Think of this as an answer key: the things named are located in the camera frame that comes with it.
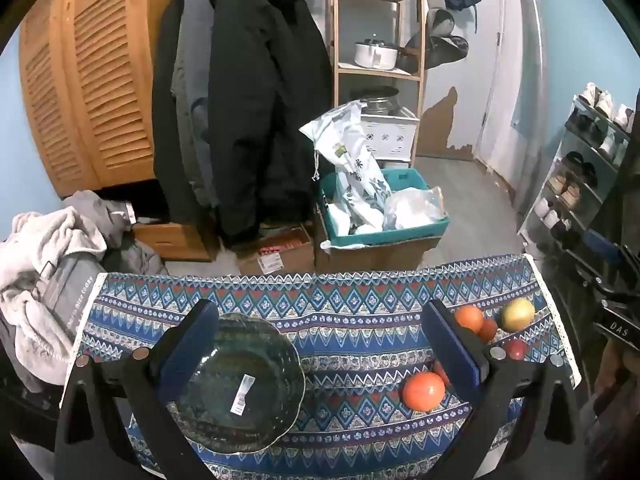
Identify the white lattice basket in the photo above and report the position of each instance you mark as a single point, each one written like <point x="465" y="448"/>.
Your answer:
<point x="392" y="135"/>

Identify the black jacket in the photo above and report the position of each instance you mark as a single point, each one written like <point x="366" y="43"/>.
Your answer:
<point x="164" y="135"/>

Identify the white printed bag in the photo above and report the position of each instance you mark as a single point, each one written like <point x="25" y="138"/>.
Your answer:
<point x="350" y="160"/>

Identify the rows of shoes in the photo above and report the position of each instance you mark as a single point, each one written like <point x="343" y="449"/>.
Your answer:
<point x="602" y="102"/>

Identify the red apple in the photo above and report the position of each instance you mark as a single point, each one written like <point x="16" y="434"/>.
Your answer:
<point x="515" y="349"/>

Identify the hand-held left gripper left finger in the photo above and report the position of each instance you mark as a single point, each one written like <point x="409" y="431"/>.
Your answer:
<point x="186" y="342"/>

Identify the yellow apple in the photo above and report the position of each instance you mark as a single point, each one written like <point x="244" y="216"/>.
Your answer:
<point x="517" y="314"/>

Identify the white pot with lid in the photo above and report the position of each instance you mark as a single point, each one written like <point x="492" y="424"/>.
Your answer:
<point x="375" y="52"/>

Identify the pile of grey white clothes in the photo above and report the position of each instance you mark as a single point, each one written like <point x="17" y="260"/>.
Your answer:
<point x="40" y="250"/>

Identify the long black coat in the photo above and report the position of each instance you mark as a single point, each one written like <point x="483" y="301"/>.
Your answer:
<point x="260" y="110"/>

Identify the teal plastic crate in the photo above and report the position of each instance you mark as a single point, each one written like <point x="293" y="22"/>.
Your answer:
<point x="395" y="237"/>

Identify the large orange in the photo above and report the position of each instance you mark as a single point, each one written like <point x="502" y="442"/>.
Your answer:
<point x="423" y="391"/>

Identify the wooden shelf rack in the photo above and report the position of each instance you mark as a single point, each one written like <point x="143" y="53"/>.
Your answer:
<point x="332" y="35"/>

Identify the wooden louvered wardrobe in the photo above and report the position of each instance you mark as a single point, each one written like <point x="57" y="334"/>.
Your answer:
<point x="100" y="85"/>

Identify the white door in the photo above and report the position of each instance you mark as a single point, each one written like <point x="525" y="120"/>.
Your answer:
<point x="505" y="85"/>

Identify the wooden base drawer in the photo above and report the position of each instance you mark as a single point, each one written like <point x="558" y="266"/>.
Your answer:
<point x="165" y="240"/>

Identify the green glass bowl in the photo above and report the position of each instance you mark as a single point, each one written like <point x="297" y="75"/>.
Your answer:
<point x="240" y="360"/>

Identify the steel pot with dark lid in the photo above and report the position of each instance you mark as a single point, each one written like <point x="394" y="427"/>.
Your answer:
<point x="377" y="102"/>

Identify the blue patterned tablecloth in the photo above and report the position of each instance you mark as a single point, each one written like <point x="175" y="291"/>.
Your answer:
<point x="350" y="310"/>

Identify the clear plastic bag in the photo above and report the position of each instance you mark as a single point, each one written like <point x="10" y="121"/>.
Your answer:
<point x="412" y="207"/>

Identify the cardboard box with red label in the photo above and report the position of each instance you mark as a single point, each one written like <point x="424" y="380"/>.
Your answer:
<point x="280" y="255"/>

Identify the grey shoe rack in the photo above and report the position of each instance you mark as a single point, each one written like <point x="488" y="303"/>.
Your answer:
<point x="582" y="142"/>

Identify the dark grey puffer jacket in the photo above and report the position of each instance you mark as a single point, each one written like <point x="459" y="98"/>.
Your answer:
<point x="132" y="260"/>

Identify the dark hanging bags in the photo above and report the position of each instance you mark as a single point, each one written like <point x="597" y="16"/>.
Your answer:
<point x="440" y="45"/>

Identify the grey printed cushion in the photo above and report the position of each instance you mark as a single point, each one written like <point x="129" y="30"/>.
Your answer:
<point x="65" y="285"/>

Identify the person's right hand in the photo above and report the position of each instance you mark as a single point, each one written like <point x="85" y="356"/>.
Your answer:
<point x="612" y="367"/>

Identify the large cardboard box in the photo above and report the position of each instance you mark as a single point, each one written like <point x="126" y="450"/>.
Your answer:
<point x="380" y="260"/>

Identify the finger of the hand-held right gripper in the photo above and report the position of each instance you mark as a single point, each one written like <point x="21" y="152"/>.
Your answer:
<point x="602" y="242"/>
<point x="600" y="282"/>

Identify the light grey garment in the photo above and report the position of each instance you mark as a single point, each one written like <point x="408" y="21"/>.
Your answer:
<point x="100" y="215"/>

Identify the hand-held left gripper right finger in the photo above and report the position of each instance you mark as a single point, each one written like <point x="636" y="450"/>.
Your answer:
<point x="460" y="355"/>

